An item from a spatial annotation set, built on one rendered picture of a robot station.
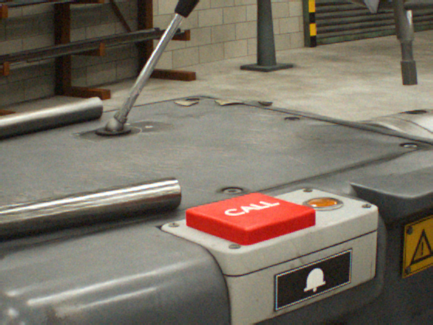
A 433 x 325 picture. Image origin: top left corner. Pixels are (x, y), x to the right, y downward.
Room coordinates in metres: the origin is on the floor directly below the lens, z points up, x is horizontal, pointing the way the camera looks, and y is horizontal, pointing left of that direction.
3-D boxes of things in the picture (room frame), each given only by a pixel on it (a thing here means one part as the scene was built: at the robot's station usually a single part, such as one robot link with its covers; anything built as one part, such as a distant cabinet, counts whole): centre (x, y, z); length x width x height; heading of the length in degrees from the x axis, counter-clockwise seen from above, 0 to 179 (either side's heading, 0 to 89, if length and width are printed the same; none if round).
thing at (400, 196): (0.71, -0.15, 1.24); 0.09 x 0.08 x 0.03; 128
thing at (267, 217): (0.60, -0.02, 1.26); 0.06 x 0.06 x 0.02; 38
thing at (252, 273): (0.62, -0.04, 1.23); 0.13 x 0.08 x 0.05; 128
